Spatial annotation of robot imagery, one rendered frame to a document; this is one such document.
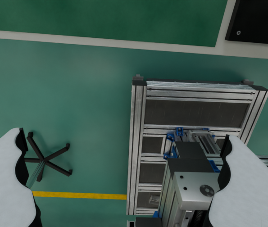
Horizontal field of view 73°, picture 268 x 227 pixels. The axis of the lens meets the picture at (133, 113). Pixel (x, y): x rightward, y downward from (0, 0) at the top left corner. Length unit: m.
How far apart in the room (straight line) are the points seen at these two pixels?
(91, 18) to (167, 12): 0.19
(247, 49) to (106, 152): 1.36
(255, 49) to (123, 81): 0.91
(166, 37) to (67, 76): 0.98
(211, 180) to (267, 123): 1.36
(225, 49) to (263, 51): 0.11
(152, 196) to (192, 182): 1.24
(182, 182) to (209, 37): 0.38
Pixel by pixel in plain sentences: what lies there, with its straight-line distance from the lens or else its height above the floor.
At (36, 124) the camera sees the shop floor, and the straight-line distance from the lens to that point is 1.66.
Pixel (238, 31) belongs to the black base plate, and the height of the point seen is 0.77.
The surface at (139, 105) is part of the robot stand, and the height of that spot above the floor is 0.23.
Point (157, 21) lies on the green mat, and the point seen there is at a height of 0.75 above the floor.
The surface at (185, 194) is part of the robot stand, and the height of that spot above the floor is 0.97.
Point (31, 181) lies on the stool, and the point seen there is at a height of 0.29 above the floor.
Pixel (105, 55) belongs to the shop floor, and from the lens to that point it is 1.29.
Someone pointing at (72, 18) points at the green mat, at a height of 0.75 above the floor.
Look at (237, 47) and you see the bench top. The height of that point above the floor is 0.75.
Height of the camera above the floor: 1.26
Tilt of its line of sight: 61 degrees down
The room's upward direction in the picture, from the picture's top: 178 degrees clockwise
